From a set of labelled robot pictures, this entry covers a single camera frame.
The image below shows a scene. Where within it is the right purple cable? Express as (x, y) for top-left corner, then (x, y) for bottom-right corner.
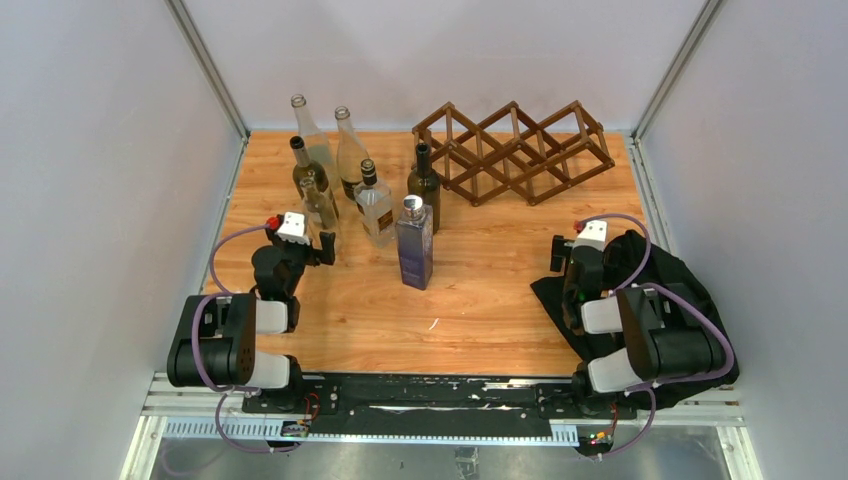
(574, 213), (737, 460)

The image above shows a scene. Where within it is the dark green wine bottle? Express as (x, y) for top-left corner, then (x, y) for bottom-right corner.
(289, 135), (339, 215)

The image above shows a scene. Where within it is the clear bottle black label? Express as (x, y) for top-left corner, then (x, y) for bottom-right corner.
(334, 106), (370, 201)
(290, 94), (339, 188)

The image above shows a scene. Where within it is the blue label clear bottle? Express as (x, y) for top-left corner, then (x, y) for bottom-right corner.
(396, 194), (434, 290)

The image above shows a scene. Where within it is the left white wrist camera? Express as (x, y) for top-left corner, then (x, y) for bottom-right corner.
(275, 211), (311, 245)

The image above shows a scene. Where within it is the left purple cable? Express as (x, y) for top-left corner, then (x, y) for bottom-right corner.
(190, 223), (303, 458)

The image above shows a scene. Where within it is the aluminium rail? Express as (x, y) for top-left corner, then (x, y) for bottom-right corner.
(140, 372), (747, 446)

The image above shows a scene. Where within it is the purple cable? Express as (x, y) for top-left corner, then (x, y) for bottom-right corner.
(190, 223), (303, 458)
(574, 213), (737, 460)

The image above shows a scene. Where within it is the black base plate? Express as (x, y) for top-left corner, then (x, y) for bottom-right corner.
(242, 373), (637, 440)

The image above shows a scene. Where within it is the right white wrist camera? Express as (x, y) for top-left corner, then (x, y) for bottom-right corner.
(573, 220), (608, 252)

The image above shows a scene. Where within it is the black cloth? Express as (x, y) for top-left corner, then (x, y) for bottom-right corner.
(530, 229), (741, 411)

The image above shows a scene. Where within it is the tall slim clear bottle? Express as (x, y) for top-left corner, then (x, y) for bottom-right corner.
(299, 172), (343, 257)

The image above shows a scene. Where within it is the brown wooden wine rack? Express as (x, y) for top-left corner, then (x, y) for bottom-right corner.
(411, 100), (615, 207)

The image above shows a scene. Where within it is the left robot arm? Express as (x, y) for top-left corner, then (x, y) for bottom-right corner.
(166, 228), (337, 413)

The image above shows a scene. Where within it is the dark bottle black neck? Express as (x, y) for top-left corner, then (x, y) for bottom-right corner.
(407, 142), (441, 233)

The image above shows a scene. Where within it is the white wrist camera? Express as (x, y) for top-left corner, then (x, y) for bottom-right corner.
(275, 211), (311, 245)
(573, 220), (608, 252)

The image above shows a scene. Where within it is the clear bottle gold label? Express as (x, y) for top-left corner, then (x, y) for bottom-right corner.
(354, 158), (395, 248)

